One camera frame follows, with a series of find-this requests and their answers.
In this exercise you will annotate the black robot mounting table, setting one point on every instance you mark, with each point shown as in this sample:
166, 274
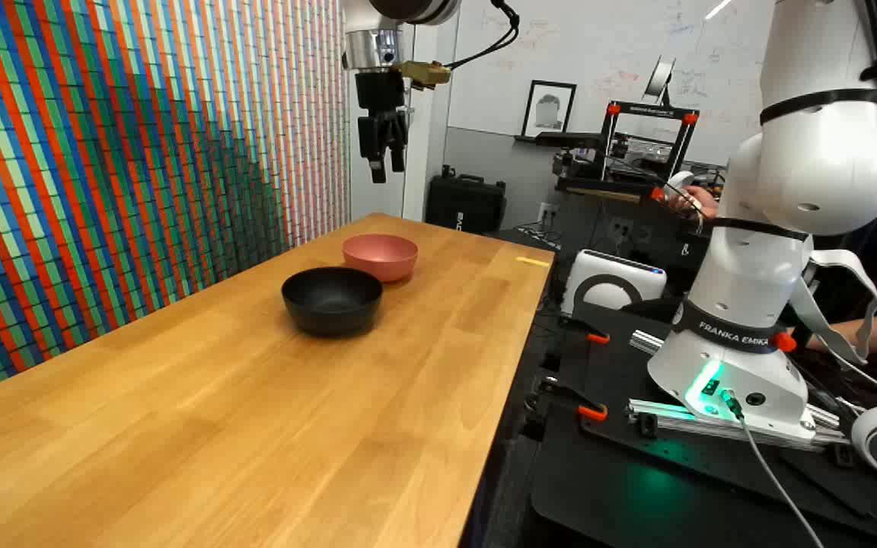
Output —
641, 488

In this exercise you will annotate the brass wrist camera mount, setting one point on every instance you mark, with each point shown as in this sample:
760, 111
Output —
424, 74

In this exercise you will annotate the white grey box device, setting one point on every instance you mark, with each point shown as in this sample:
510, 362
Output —
614, 274

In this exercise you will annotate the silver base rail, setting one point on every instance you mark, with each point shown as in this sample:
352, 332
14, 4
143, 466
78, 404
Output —
682, 415

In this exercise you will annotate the black equipment case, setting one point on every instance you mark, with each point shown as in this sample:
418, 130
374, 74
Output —
463, 202

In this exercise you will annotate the black orange 3D printer frame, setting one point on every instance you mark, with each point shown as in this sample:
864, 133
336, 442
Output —
652, 113

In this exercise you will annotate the framed portrait picture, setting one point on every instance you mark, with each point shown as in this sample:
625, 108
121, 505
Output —
550, 108

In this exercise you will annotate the orange black clamp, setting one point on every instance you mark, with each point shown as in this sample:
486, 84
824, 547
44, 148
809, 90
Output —
598, 339
591, 413

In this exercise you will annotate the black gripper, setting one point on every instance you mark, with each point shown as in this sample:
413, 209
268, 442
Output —
382, 96

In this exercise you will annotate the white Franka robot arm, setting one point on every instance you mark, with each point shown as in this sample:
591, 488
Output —
813, 154

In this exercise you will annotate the black bowl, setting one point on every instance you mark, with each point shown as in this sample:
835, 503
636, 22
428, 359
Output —
334, 298

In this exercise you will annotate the pink bowl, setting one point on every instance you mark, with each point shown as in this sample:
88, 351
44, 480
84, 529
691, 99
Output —
382, 257

